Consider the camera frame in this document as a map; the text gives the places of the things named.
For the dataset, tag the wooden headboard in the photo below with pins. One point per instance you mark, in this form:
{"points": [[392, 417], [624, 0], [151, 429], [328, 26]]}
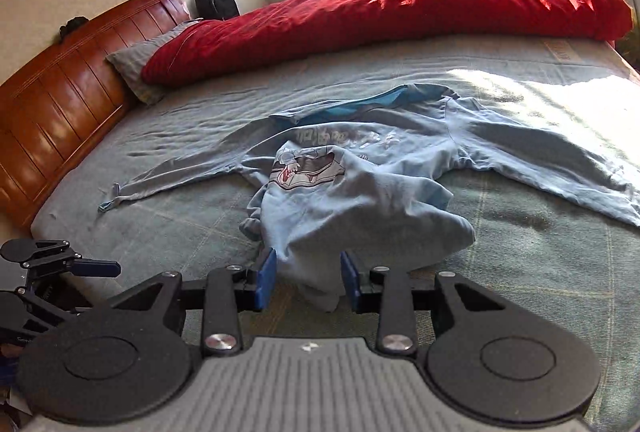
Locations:
{"points": [[65, 102]]}

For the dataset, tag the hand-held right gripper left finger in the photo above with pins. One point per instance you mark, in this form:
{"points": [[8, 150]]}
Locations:
{"points": [[265, 279]]}

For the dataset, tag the red duvet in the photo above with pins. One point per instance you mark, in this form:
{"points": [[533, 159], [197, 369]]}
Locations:
{"points": [[400, 7]]}

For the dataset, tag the grey pillow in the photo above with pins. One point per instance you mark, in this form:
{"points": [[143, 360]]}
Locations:
{"points": [[132, 62]]}

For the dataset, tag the black backpack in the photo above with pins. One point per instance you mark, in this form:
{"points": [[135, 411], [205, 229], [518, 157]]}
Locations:
{"points": [[216, 3]]}

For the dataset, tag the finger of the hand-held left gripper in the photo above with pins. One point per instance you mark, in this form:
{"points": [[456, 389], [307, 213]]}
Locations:
{"points": [[50, 309], [95, 269]]}

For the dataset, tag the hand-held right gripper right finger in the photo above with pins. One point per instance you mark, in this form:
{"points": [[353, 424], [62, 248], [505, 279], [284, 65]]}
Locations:
{"points": [[350, 282]]}

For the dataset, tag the small dark object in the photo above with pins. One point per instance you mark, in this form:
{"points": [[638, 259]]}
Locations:
{"points": [[74, 27]]}

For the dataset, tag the light blue cartoon print shirt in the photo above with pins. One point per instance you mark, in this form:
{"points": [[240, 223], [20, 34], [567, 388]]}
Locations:
{"points": [[350, 192]]}

